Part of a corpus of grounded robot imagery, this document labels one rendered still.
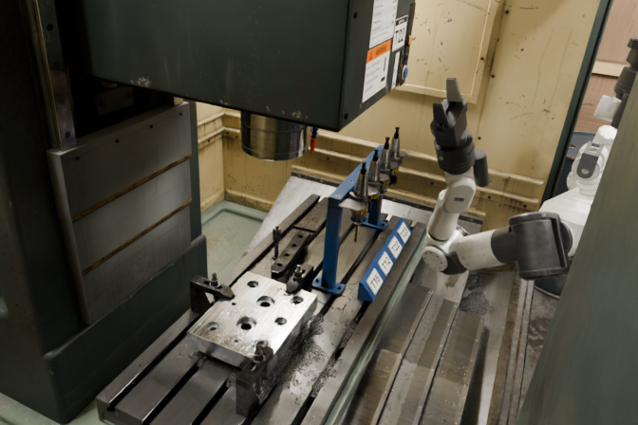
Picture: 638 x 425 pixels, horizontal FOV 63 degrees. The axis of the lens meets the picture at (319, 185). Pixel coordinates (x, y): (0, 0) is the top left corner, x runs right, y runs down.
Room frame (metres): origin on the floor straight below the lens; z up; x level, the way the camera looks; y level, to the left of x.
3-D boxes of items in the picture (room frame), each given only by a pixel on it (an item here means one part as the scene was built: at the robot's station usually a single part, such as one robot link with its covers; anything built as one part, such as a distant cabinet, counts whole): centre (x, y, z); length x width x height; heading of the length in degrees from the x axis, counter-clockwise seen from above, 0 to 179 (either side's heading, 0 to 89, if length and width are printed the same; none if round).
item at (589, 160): (1.17, -0.65, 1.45); 0.09 x 0.06 x 0.08; 148
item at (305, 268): (1.22, 0.04, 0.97); 0.13 x 0.03 x 0.15; 158
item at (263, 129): (1.12, 0.11, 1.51); 0.16 x 0.16 x 0.12
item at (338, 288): (1.32, -0.05, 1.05); 0.10 x 0.05 x 0.30; 68
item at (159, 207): (1.29, 0.52, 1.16); 0.48 x 0.05 x 0.51; 158
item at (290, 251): (1.41, 0.08, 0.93); 0.26 x 0.05 x 0.06; 163
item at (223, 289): (1.15, 0.27, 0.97); 0.13 x 0.03 x 0.15; 68
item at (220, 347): (1.07, 0.14, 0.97); 0.29 x 0.23 x 0.05; 158
